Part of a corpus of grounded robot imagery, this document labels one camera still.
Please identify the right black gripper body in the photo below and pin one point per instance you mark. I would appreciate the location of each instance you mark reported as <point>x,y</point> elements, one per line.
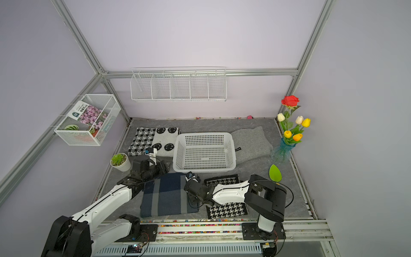
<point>198,198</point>

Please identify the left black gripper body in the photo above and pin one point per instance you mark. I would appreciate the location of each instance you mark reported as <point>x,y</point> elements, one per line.
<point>159,169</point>

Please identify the black white houndstooth scarf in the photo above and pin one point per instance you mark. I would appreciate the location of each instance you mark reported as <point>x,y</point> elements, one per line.
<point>230,209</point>

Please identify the navy grey plaid scarf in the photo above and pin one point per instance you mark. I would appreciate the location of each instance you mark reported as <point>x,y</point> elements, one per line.
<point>166,196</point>

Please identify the white plastic perforated basket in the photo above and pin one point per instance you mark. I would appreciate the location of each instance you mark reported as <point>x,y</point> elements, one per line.
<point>204,152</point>

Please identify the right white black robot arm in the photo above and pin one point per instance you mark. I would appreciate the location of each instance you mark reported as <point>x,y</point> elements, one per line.
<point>266,197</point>

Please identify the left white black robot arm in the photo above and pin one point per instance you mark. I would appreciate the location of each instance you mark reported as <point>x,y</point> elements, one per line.
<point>80,235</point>

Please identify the houndstooth and circle pattern scarf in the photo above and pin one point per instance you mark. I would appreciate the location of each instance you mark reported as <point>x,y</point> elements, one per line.
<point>162,138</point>

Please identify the small potted green plant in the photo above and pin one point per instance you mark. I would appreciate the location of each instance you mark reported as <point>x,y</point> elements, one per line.
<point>121,162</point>

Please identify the green leaf shaped spatula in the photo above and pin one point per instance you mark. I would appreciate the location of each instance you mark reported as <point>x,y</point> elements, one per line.
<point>274,173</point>

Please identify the flower picture seed packet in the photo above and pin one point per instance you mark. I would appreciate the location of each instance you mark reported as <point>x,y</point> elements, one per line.
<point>88,115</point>

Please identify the green striped ball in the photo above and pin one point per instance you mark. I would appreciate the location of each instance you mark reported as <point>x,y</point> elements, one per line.
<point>72,127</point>

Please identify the yellow tulip lower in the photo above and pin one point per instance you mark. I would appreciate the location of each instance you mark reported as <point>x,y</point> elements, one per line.
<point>288,134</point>

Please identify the white tulip left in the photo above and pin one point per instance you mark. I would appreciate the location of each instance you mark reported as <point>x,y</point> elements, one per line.
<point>281,117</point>

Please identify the white tulip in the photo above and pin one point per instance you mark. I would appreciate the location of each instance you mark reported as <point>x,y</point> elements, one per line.
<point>299,120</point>
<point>281,117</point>

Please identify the orange yellow tulip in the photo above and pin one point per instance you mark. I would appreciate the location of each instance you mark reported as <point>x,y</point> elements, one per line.
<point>297,137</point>

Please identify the white tulip right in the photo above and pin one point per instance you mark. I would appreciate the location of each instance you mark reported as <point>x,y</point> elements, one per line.
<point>299,120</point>

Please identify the yellow tulip upper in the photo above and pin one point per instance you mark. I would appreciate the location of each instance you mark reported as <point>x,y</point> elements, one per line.
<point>306,123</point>

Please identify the red artificial rose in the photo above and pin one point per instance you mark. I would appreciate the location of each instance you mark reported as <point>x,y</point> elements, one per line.
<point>290,101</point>

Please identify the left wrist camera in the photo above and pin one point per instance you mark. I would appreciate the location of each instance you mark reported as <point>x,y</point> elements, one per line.
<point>151,153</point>

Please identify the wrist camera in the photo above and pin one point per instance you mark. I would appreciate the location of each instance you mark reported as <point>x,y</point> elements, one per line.
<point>190,176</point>
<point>151,153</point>

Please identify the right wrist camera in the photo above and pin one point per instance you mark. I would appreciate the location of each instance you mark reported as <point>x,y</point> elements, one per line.
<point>190,176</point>

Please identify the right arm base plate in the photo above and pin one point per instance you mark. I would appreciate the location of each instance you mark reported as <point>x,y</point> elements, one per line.
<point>251,232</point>

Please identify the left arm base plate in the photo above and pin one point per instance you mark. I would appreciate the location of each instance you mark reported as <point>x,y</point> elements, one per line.
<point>147,233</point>

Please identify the white mesh wall box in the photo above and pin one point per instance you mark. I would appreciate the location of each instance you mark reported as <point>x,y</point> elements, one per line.
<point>88,136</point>

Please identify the white wire wall shelf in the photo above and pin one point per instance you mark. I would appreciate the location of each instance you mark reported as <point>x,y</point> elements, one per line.
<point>187,84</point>

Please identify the aluminium mounting rail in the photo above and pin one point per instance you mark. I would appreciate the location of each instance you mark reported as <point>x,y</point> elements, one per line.
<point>234,238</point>

